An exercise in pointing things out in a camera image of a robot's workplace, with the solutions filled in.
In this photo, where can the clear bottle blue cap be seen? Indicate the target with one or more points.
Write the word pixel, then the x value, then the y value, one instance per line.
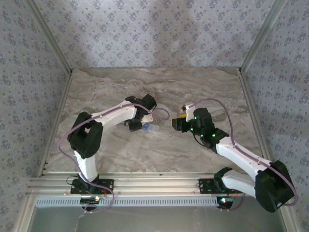
pixel 146 126

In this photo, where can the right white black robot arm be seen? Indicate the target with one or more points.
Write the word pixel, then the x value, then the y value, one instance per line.
pixel 241 154

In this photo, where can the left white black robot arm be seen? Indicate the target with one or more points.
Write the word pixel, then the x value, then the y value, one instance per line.
pixel 85 166

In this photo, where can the small circuit board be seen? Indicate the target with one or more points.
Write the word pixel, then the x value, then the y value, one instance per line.
pixel 225 200
pixel 90 200

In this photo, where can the grey metal base panel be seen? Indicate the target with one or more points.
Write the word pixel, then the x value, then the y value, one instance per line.
pixel 157 220

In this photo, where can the aluminium side rail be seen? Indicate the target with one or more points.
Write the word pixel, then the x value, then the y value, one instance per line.
pixel 55 120
pixel 255 120

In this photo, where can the long aluminium frame beam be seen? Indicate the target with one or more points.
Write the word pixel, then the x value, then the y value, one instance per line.
pixel 157 183

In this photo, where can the aluminium corner post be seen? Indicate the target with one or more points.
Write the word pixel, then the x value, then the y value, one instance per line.
pixel 53 41
pixel 261 36

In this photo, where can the aluminium frame leg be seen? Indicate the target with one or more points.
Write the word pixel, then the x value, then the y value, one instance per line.
pixel 25 215
pixel 290 222

